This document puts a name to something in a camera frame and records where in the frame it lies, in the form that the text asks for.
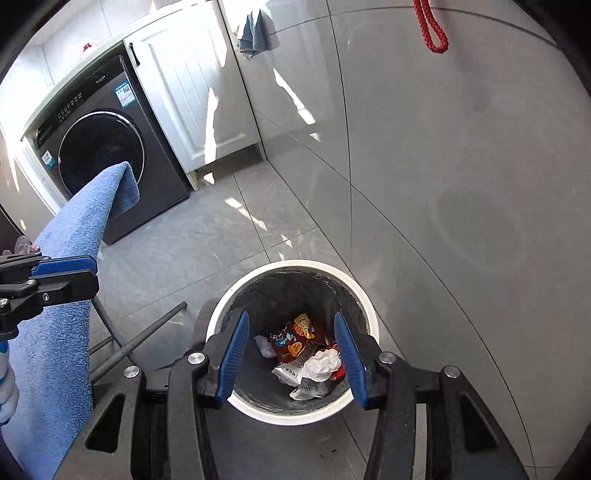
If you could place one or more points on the white printed wrapper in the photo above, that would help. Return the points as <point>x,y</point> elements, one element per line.
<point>288,373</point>

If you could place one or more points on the white round trash bin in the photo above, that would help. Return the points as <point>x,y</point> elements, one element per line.
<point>277,295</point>

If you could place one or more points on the person's left forearm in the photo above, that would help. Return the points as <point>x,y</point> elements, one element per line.
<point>7,392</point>

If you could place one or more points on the dark grey washing machine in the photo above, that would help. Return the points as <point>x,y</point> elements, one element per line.
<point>106,138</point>

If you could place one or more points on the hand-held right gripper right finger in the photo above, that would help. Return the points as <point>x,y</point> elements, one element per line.
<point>353,364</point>

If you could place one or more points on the grey folding table frame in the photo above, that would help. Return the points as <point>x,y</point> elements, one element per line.
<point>138,334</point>

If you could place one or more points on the red snack bag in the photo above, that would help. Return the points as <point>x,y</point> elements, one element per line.
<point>293,344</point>

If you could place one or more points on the clear brown snack packet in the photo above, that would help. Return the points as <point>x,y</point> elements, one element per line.
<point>23,244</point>

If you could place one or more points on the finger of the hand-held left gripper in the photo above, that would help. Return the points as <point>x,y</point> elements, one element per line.
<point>69,265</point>
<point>69,287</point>

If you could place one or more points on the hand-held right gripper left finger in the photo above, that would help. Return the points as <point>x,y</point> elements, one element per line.
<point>233,360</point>

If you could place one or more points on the blue cloth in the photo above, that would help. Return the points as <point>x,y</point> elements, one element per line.
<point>251,34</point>

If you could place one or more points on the white cabinet door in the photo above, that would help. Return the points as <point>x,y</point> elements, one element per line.
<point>184,92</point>

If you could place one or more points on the blue terry towel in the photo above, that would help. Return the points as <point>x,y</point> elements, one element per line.
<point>64,221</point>

